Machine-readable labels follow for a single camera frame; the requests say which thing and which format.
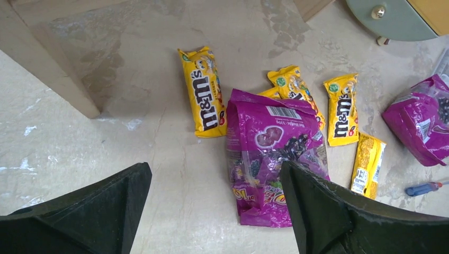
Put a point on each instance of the wooden shelf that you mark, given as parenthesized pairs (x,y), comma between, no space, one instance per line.
(26,38)

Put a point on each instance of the clear plastic packet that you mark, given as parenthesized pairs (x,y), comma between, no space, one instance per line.
(441,68)

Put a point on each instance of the yellow m&m bag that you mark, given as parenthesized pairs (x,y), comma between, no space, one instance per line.
(204,92)
(272,93)
(342,112)
(292,86)

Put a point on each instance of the round pastel drawer cabinet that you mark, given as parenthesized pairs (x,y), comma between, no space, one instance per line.
(400,20)

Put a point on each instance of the blue handled screwdriver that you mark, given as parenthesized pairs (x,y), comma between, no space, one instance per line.
(423,189)

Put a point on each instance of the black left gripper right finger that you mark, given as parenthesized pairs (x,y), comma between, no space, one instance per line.
(328,218)

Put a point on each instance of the purple candy bag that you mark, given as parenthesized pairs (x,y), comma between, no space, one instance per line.
(263,133)
(419,119)

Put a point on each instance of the yellow M&M bag face down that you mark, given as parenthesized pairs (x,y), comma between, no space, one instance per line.
(367,164)

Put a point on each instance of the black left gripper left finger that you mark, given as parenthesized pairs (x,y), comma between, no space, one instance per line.
(100,218)

